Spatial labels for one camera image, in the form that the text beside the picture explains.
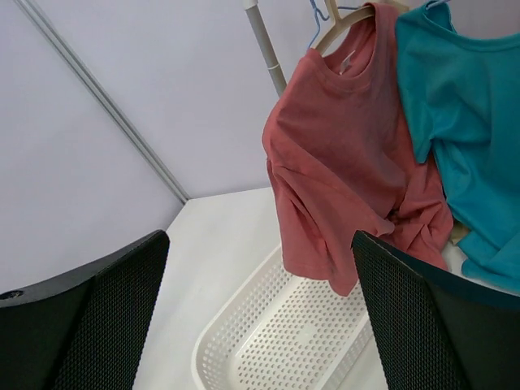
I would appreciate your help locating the white clothes rack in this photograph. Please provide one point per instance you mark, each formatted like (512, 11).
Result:
(263, 39)

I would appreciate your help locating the beige t shirt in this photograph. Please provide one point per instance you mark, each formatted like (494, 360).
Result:
(458, 232)

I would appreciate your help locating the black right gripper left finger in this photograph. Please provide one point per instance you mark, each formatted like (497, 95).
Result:
(85, 328)

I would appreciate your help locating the white perforated plastic basket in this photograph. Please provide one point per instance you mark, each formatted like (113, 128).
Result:
(279, 331)

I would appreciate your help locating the pink t shirt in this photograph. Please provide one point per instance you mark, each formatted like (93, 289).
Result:
(340, 159)

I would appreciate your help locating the beige plastic hanger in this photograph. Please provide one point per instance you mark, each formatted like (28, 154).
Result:
(340, 24)

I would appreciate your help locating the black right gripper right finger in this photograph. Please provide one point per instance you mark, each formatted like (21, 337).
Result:
(434, 329)

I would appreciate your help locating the light blue wire hanger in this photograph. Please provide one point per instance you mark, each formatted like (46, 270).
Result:
(319, 17)

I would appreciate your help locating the teal t shirt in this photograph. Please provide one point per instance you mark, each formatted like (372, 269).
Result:
(460, 96)

